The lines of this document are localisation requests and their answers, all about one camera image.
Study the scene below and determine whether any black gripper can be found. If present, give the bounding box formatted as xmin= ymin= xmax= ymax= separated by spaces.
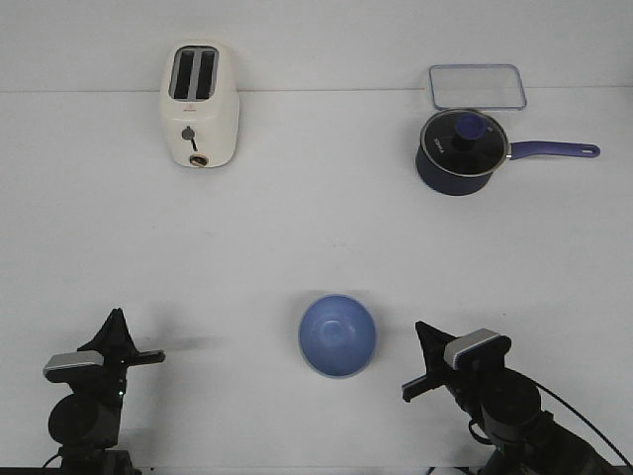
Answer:
xmin=402 ymin=321 xmax=495 ymax=421
xmin=76 ymin=308 xmax=165 ymax=411

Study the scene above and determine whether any glass pot lid blue knob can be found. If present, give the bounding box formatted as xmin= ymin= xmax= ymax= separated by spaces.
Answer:
xmin=420 ymin=109 xmax=509 ymax=178

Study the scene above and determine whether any dark blue saucepan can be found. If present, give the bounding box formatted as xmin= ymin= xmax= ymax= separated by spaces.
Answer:
xmin=415 ymin=135 xmax=600 ymax=196

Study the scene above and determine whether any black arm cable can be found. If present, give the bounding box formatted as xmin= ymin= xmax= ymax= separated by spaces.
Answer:
xmin=513 ymin=365 xmax=633 ymax=469

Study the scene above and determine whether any white two-slot toaster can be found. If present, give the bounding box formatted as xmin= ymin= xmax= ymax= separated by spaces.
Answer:
xmin=159 ymin=40 xmax=240 ymax=168

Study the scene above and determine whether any blue bowl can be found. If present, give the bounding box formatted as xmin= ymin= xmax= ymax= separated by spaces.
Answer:
xmin=298 ymin=294 xmax=378 ymax=378

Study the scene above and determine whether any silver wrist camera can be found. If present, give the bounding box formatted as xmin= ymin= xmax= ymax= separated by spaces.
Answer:
xmin=43 ymin=350 xmax=105 ymax=383
xmin=443 ymin=329 xmax=511 ymax=370

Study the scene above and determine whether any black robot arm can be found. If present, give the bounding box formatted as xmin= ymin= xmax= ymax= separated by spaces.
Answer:
xmin=402 ymin=321 xmax=619 ymax=474
xmin=43 ymin=308 xmax=165 ymax=474

